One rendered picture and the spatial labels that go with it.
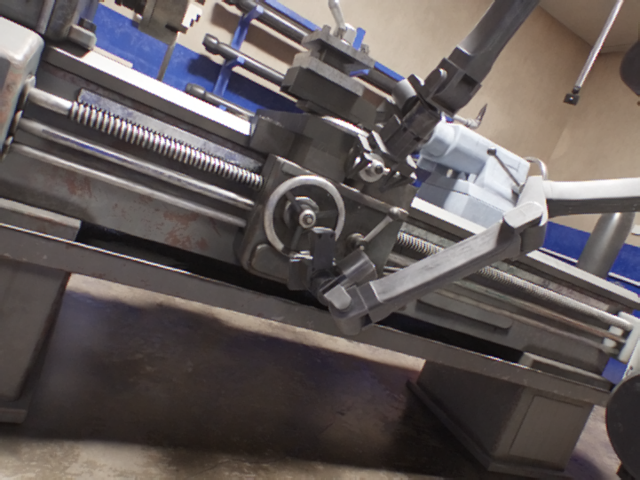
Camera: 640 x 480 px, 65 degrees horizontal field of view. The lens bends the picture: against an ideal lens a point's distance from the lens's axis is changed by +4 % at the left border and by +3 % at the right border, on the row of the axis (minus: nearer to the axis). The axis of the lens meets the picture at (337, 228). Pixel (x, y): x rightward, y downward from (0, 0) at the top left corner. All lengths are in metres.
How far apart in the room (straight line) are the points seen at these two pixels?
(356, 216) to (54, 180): 0.73
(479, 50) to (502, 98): 5.08
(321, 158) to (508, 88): 4.92
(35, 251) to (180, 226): 0.34
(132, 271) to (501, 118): 5.23
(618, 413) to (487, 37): 0.60
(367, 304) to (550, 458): 1.67
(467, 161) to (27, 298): 1.41
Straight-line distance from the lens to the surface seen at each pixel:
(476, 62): 0.92
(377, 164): 1.18
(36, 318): 1.35
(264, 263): 1.22
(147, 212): 1.34
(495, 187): 1.91
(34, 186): 1.34
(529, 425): 2.25
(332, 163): 1.23
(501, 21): 0.93
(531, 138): 6.34
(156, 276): 1.20
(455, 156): 1.83
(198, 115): 1.30
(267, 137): 1.31
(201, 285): 1.22
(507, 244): 0.94
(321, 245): 0.96
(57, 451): 1.38
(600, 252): 4.12
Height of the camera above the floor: 0.80
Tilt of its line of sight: 5 degrees down
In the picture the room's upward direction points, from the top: 23 degrees clockwise
